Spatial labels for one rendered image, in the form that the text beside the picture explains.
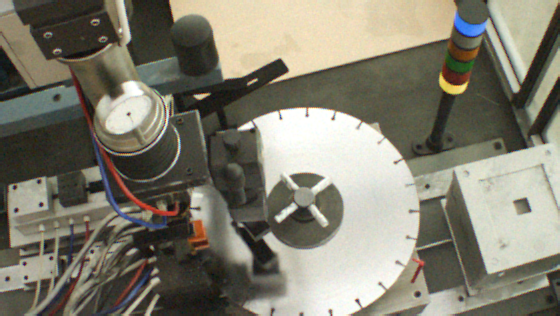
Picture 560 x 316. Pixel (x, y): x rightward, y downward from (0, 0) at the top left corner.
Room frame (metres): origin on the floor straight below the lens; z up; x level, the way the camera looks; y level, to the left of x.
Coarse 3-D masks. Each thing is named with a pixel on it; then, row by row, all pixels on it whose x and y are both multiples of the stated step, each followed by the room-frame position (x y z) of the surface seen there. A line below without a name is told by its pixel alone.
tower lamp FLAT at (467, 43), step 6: (456, 30) 0.51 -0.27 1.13; (456, 36) 0.50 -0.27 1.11; (462, 36) 0.50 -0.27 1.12; (480, 36) 0.50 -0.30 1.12; (456, 42) 0.50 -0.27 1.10; (462, 42) 0.50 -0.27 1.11; (468, 42) 0.49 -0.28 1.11; (474, 42) 0.49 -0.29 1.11; (462, 48) 0.49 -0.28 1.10; (468, 48) 0.49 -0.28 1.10
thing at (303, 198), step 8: (280, 176) 0.39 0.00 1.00; (328, 176) 0.38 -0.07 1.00; (288, 184) 0.38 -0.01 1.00; (320, 184) 0.37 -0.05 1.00; (328, 184) 0.37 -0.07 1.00; (296, 192) 0.36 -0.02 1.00; (304, 192) 0.36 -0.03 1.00; (312, 192) 0.36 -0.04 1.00; (296, 200) 0.35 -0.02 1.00; (304, 200) 0.35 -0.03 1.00; (312, 200) 0.34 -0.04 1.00; (288, 208) 0.34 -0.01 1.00; (296, 208) 0.34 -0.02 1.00; (304, 208) 0.34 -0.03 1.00; (312, 208) 0.33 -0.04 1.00; (280, 216) 0.33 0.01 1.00; (320, 216) 0.32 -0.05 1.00
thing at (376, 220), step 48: (288, 144) 0.46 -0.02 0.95; (336, 144) 0.45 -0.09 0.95; (384, 144) 0.44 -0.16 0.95; (384, 192) 0.36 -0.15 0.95; (240, 240) 0.32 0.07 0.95; (336, 240) 0.30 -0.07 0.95; (384, 240) 0.29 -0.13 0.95; (240, 288) 0.25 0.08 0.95; (288, 288) 0.24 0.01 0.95; (336, 288) 0.23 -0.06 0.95
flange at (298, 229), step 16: (288, 176) 0.40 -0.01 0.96; (304, 176) 0.40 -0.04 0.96; (320, 176) 0.40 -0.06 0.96; (272, 192) 0.38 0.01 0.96; (288, 192) 0.38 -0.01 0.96; (320, 192) 0.37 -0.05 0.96; (336, 192) 0.37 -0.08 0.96; (272, 208) 0.36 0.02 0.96; (320, 208) 0.34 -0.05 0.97; (336, 208) 0.34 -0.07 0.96; (272, 224) 0.33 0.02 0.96; (288, 224) 0.33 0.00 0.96; (304, 224) 0.33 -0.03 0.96; (320, 224) 0.32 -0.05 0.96; (336, 224) 0.32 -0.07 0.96; (288, 240) 0.31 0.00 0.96; (304, 240) 0.30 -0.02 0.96; (320, 240) 0.30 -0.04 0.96
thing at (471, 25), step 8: (464, 0) 0.53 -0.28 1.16; (472, 0) 0.53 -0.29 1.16; (480, 0) 0.53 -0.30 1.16; (464, 8) 0.52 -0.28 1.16; (472, 8) 0.52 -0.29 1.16; (480, 8) 0.52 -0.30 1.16; (488, 8) 0.51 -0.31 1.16; (456, 16) 0.52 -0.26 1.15; (464, 16) 0.51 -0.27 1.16; (472, 16) 0.50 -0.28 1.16; (480, 16) 0.50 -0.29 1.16; (488, 16) 0.50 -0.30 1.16; (456, 24) 0.51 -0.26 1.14; (464, 24) 0.50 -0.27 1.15; (472, 24) 0.49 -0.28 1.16; (480, 24) 0.49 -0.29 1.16; (464, 32) 0.50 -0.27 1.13; (472, 32) 0.49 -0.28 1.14; (480, 32) 0.49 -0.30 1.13
